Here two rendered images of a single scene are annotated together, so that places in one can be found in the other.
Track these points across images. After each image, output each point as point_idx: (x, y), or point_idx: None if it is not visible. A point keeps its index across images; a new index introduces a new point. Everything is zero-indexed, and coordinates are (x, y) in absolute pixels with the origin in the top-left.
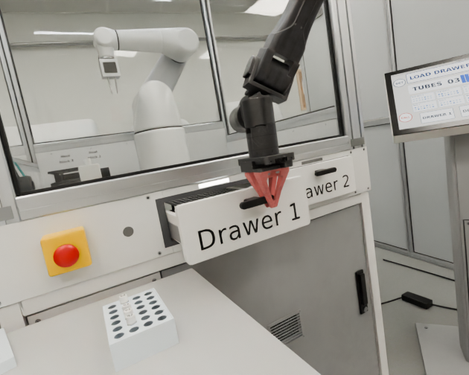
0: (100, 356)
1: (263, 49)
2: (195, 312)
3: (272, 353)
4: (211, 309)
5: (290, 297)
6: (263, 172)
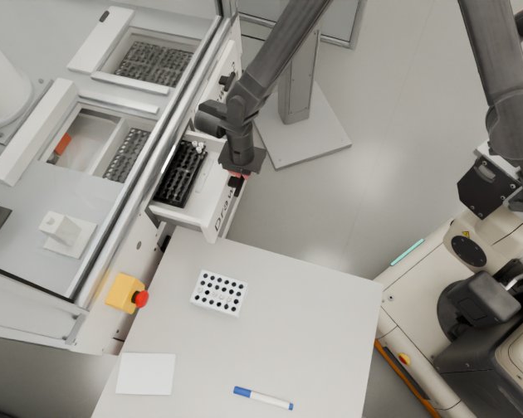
0: (217, 318)
1: (246, 92)
2: (233, 264)
3: (295, 266)
4: (241, 257)
5: None
6: (251, 173)
